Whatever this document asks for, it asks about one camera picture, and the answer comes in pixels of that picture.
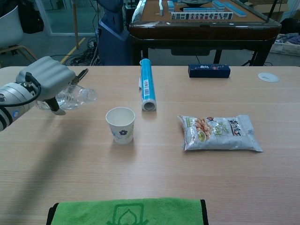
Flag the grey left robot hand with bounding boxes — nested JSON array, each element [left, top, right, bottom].
[[15, 56, 77, 116]]

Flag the clear plastic water bottle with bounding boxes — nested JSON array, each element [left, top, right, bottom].
[[35, 84, 98, 111]]

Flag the flower print paper cup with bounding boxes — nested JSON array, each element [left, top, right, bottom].
[[105, 107, 136, 145]]

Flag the wooden pole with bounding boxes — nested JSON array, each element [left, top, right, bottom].
[[72, 0, 80, 50]]

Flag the black bag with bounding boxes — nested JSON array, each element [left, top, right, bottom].
[[17, 0, 45, 35]]

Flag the white chair wooden legs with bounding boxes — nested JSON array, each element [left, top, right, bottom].
[[0, 4, 44, 68]]

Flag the blue machine base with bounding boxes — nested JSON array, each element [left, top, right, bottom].
[[97, 0, 132, 66]]

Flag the blue plastic wrap roll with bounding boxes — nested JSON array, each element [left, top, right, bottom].
[[137, 59, 157, 112]]

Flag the green microfiber cloth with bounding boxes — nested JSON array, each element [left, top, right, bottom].
[[46, 198, 209, 225]]

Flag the dark blue rectangular box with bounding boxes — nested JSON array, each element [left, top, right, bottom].
[[188, 63, 231, 79]]

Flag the dark wooden mahjong table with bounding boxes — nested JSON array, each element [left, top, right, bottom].
[[128, 0, 282, 67]]

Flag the face-up mahjong tile row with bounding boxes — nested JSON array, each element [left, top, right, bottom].
[[170, 12, 234, 21]]

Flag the silver peanut snack bag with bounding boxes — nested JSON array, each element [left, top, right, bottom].
[[177, 114, 263, 153]]

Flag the round white grommet cover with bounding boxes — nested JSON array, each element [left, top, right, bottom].
[[257, 72, 280, 83]]

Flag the white plastic basket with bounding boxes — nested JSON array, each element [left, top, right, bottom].
[[269, 34, 300, 57]]

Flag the metal ladle black handle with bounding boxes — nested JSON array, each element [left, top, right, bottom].
[[75, 68, 89, 83]]

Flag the black floor cable bundle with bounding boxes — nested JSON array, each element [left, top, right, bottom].
[[44, 35, 102, 67]]

